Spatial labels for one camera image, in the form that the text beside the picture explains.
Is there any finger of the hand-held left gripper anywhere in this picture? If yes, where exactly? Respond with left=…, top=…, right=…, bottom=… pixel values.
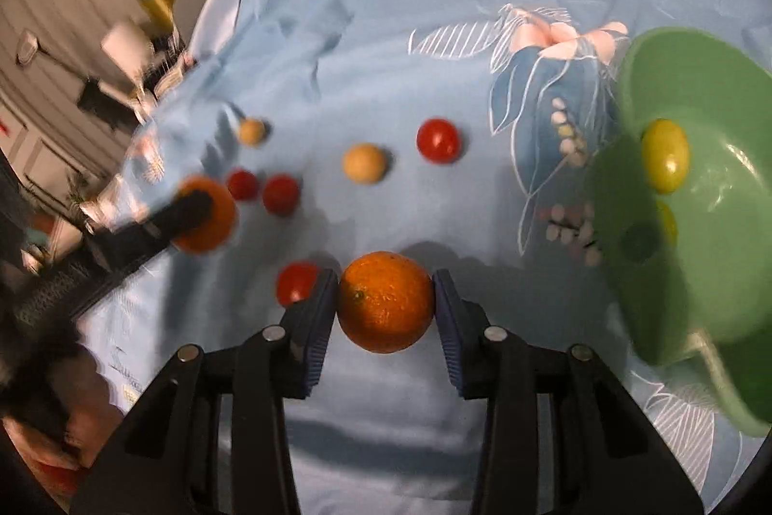
left=84, top=191, right=215, bottom=275

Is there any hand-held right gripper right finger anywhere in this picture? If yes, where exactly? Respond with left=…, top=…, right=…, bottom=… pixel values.
left=431, top=269, right=706, bottom=515

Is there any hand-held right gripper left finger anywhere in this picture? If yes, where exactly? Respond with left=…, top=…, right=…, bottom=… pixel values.
left=69, top=269, right=339, bottom=515

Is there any orange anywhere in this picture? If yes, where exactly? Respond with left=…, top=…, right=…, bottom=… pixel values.
left=336, top=251, right=436, bottom=354
left=172, top=176, right=238, bottom=254

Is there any red cherry tomato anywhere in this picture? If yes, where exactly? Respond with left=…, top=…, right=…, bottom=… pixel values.
left=276, top=262, right=320, bottom=307
left=227, top=169, right=260, bottom=201
left=262, top=175, right=301, bottom=215

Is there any red apple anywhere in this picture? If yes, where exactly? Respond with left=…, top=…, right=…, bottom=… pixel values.
left=416, top=118, right=464, bottom=165

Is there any green plastic bowl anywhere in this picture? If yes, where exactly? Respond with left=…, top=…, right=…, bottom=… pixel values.
left=588, top=26, right=772, bottom=437

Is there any small yellow round fruit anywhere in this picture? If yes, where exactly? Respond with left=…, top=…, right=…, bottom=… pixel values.
left=237, top=118, right=267, bottom=147

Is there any large yellow round fruit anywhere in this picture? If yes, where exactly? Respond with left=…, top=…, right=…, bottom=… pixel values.
left=343, top=143, right=388, bottom=185

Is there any white lamp shade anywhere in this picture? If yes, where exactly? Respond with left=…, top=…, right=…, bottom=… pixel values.
left=99, top=20, right=155, bottom=83

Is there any yellow-green cherry tomato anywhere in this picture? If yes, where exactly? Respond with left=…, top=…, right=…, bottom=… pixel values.
left=640, top=118, right=690, bottom=193

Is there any light blue floral sheet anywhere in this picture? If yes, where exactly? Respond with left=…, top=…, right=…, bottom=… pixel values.
left=78, top=0, right=755, bottom=515

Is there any white wall switch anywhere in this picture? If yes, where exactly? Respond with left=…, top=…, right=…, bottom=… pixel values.
left=17, top=29, right=40, bottom=65

